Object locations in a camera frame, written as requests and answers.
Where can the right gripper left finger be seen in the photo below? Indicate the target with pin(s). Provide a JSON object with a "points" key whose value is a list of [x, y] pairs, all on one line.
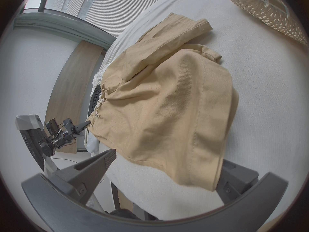
{"points": [[94, 170]]}

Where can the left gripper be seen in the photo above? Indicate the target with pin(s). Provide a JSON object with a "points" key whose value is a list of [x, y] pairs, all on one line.
{"points": [[74, 130]]}

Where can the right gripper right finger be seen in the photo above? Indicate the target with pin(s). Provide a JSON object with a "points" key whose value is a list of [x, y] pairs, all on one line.
{"points": [[231, 177]]}

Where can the tan shorts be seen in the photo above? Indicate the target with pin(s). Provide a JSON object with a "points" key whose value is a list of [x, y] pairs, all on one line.
{"points": [[169, 110]]}

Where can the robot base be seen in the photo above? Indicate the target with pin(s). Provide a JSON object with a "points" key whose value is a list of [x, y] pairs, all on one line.
{"points": [[52, 165]]}

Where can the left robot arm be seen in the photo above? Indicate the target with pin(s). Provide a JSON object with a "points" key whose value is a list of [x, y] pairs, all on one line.
{"points": [[36, 139]]}

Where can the pale grey garment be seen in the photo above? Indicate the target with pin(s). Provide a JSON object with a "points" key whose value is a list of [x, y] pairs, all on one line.
{"points": [[93, 142]]}

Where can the black garment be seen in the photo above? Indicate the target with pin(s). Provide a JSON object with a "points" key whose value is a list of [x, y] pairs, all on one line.
{"points": [[94, 100]]}

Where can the round woven basket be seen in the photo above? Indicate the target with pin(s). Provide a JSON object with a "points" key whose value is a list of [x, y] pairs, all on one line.
{"points": [[270, 11]]}

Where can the window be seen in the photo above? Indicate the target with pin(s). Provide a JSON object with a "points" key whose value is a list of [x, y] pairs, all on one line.
{"points": [[108, 6]]}

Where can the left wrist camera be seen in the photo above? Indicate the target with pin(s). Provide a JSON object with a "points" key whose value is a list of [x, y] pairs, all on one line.
{"points": [[68, 122]]}

